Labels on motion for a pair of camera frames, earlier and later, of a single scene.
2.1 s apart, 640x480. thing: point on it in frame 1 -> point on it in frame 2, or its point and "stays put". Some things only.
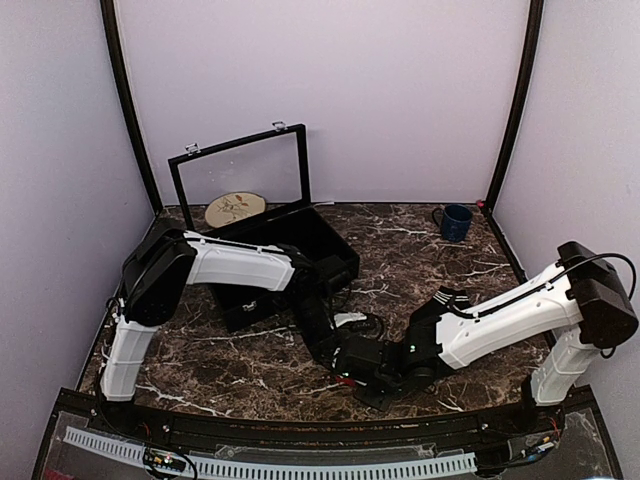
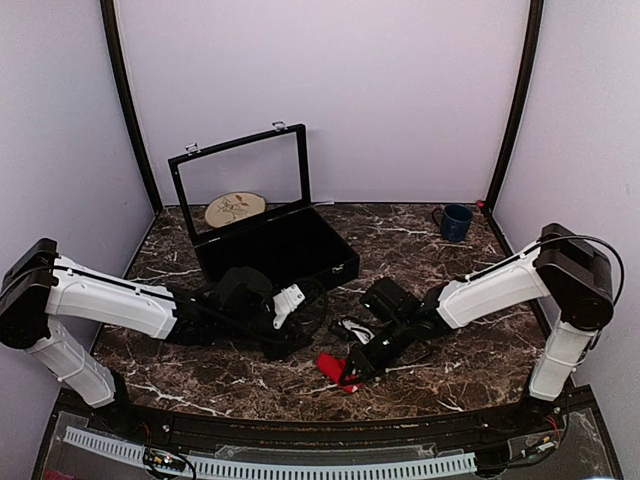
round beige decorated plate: [232, 206] stays put
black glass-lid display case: [254, 189] stays put
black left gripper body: [310, 329] -> [279, 348]
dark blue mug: [456, 222] stays put
